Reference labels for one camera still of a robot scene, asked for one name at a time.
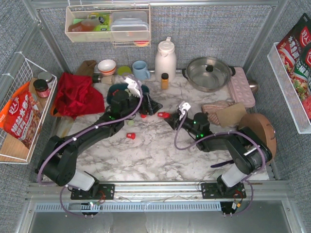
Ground teal storage basket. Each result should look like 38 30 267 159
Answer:
106 83 150 104

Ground red capsule number two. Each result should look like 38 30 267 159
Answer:
157 112 170 118

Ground brown cardboard sheet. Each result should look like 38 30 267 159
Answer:
216 103 247 128

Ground red cloth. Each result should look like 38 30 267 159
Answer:
53 72 105 119

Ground brown cloth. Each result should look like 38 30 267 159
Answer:
75 60 97 77

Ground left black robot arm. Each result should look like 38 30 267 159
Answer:
37 89 163 196

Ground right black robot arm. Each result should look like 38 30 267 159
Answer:
165 111 276 197

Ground clear glass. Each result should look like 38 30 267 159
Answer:
100 75 115 85

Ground orange spice jar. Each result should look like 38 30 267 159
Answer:
161 73 169 89

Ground green lid white cup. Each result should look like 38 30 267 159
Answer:
117 66 132 76

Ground red capsule two lower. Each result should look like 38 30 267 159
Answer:
126 133 136 139

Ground blue mug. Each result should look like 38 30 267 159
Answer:
132 61 151 81

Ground white orange striped bowl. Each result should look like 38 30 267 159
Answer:
98 59 116 75

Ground white thermos jug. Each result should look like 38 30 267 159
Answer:
155 37 177 82

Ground purple knife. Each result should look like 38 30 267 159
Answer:
210 160 234 168

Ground steel pot with lid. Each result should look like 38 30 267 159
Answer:
182 57 236 93

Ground pink egg tray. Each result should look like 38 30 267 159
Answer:
227 66 256 108

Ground round wooden board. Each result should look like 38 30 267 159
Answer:
238 113 276 159

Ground orange tray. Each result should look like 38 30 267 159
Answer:
50 105 62 117

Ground steel ladle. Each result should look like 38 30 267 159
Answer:
248 80 259 95

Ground silver lid jar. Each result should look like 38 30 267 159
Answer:
37 71 53 89

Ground green snack packet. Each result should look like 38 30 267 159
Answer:
87 13 111 32

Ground clear plastic containers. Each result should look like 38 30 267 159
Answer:
110 11 149 41

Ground red lid jar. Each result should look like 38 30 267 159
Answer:
33 79 50 98

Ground red seasoning bag left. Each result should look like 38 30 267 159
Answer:
0 82 41 148

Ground red seasoning bags right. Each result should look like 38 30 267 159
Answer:
276 13 311 118

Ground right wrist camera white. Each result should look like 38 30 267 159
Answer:
178 101 191 120

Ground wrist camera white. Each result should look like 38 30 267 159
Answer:
178 101 191 120
124 77 142 98

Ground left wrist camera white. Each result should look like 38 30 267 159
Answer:
124 77 142 98

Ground white wall basket top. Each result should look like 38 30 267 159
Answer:
65 5 151 47

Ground white wire basket right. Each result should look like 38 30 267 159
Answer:
267 42 311 134

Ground white wire basket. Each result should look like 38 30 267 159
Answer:
0 57 57 164
267 42 311 134

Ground white wire basket left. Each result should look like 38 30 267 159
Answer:
0 57 57 164

